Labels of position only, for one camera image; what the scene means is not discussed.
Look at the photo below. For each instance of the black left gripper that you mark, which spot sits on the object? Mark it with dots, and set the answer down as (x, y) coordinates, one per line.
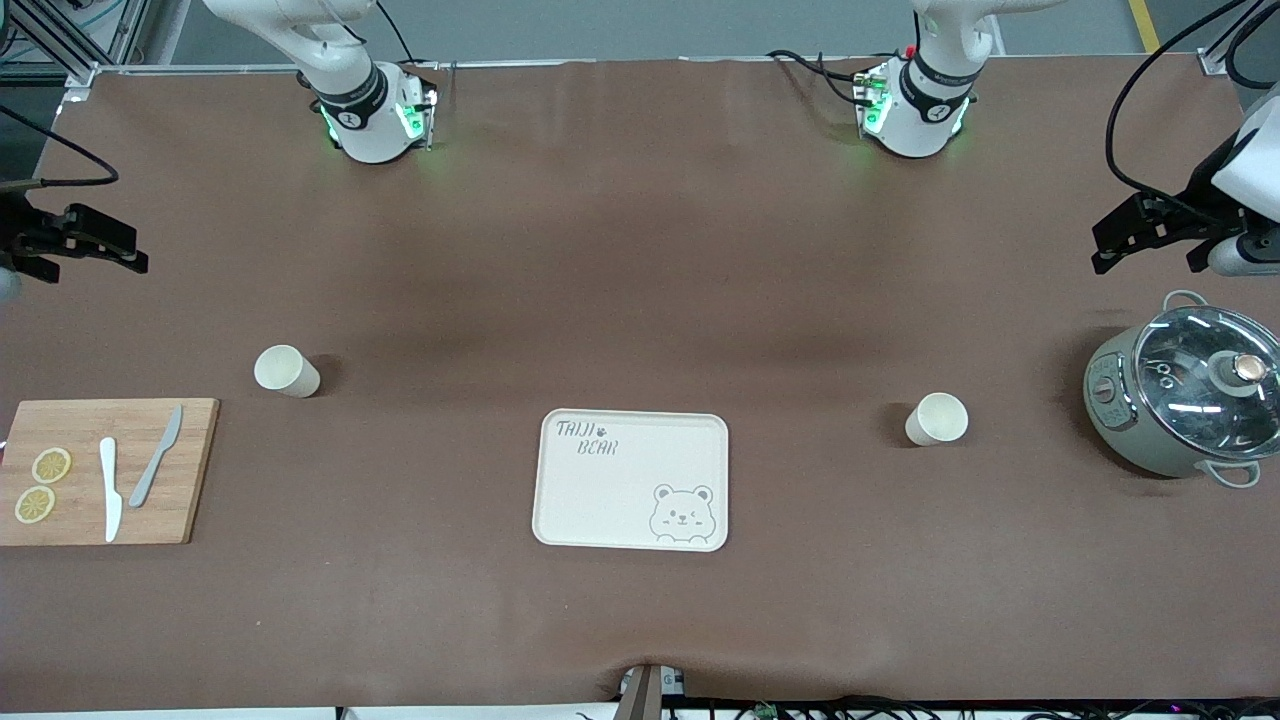
(1193, 196)

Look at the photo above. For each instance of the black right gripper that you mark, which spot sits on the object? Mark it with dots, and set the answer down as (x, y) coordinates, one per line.
(12, 222)

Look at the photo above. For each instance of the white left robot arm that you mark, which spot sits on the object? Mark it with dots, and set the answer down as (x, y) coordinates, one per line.
(930, 110)

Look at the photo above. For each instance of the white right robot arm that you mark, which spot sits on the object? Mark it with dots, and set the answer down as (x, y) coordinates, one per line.
(345, 60)

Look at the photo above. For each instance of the cream bear print tray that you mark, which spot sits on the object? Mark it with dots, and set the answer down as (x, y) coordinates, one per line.
(610, 500)

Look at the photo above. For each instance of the glass pot lid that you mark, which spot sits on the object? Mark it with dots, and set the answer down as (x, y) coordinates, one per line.
(1190, 400)

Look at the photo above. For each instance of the grey-green electric cooking pot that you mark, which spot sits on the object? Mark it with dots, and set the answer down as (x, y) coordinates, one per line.
(1110, 420)

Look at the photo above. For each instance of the yellow lemon slice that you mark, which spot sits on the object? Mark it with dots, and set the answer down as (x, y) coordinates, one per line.
(35, 505)
(52, 465)

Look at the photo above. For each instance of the white plastic knife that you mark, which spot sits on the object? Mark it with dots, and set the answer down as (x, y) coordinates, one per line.
(109, 480)

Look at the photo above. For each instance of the wooden cutting board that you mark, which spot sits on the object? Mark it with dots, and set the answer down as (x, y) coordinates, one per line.
(190, 470)

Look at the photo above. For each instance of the grey plastic knife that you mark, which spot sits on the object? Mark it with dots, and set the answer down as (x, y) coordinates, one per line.
(142, 488)

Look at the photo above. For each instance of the brown table mat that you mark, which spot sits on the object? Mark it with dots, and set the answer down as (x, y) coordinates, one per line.
(640, 300)

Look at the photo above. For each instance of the aluminium frame profile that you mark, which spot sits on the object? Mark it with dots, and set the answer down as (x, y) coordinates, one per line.
(80, 78)
(1215, 60)

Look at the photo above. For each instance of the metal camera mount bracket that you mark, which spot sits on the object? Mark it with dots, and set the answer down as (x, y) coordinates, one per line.
(640, 695)

